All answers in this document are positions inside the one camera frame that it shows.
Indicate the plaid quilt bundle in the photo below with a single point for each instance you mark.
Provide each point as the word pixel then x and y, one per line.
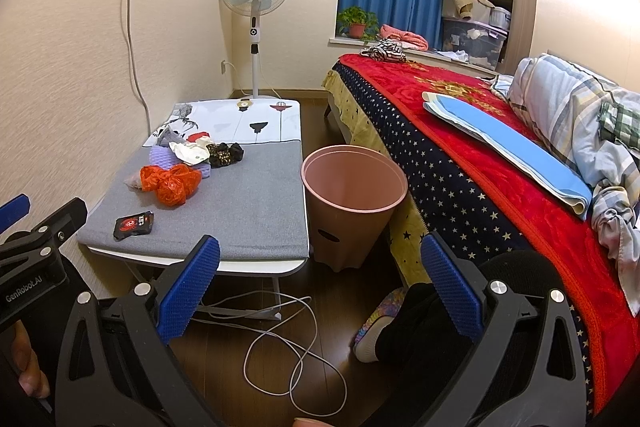
pixel 591 125

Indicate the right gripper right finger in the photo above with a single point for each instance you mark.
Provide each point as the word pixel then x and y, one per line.
pixel 487 312

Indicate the pink folded clothes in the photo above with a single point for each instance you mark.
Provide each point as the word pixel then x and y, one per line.
pixel 407 39

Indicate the red plastic wrapper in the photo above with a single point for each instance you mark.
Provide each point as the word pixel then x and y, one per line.
pixel 198 135

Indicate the low table with grey cloth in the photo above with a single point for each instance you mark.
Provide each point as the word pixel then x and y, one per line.
pixel 255 208

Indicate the black red snack packet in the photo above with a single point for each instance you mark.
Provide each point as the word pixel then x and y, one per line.
pixel 138 224

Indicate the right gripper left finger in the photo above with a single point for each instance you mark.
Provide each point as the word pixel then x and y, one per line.
pixel 116 367

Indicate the bed with red blanket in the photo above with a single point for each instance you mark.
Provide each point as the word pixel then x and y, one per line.
pixel 481 204

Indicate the black leopard scrunchie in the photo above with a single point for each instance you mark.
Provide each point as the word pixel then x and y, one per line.
pixel 223 154

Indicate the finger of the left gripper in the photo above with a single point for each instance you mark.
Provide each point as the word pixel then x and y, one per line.
pixel 13 211
pixel 57 228

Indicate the zebra striped cloth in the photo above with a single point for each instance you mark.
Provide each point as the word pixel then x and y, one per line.
pixel 386 50

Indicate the purple foam fruit net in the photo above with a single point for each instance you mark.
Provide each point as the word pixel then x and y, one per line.
pixel 164 157

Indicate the pink trash bin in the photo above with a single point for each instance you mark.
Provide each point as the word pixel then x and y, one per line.
pixel 352 191

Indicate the white paper wrapper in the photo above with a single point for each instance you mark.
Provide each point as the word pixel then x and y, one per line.
pixel 190 153

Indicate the potted green plant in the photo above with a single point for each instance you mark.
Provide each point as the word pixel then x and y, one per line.
pixel 357 23

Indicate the person's left hand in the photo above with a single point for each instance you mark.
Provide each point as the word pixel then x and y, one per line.
pixel 17 349

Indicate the orange plastic bag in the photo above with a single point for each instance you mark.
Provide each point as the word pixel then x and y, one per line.
pixel 172 186

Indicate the grey storage box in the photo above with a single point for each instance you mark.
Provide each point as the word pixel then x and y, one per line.
pixel 481 42

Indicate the colourful slipper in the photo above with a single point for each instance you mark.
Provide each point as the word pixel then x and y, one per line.
pixel 365 340

